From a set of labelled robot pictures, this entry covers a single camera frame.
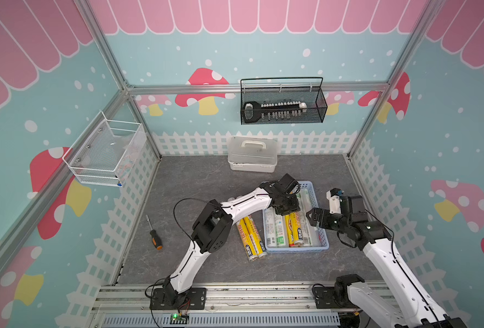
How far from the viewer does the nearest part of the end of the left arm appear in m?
0.70

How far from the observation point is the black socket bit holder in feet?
2.92

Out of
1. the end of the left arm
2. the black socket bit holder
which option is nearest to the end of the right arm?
the end of the left arm
